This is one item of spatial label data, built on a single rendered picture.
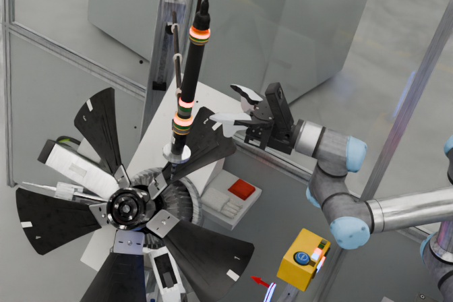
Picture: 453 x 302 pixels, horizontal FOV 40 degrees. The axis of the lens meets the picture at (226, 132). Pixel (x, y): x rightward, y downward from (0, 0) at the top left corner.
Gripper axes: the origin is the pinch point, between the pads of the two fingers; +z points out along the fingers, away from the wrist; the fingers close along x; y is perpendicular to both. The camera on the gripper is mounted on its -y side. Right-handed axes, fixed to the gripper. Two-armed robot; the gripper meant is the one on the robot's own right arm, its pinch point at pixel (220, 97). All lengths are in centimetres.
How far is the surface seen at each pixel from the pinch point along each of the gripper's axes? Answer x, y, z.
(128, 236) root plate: -4, 53, 16
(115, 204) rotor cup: -3.0, 43.7, 21.1
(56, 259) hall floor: 61, 166, 73
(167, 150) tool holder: -1.2, 20.0, 9.8
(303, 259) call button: 17, 57, -33
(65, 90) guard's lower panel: 86, 86, 87
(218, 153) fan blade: 10.4, 24.6, -0.7
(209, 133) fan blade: 16.9, 24.3, 4.3
